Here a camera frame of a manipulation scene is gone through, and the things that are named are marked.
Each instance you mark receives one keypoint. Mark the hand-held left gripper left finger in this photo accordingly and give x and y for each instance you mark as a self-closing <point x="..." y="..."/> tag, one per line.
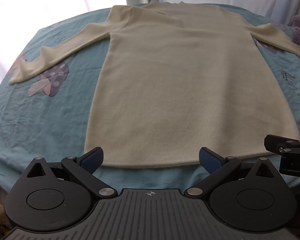
<point x="92" y="161"/>

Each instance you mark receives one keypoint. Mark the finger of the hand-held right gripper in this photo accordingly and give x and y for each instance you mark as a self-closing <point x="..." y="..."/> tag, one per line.
<point x="273" y="143"/>

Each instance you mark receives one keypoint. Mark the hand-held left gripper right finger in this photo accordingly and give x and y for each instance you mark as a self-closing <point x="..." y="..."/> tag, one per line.
<point x="210" y="161"/>

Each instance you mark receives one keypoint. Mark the cream knit sweater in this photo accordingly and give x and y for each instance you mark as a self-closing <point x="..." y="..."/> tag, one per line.
<point x="180" y="85"/>

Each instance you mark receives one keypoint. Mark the blue printed bed sheet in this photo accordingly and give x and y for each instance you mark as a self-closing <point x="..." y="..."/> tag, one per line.
<point x="52" y="110"/>

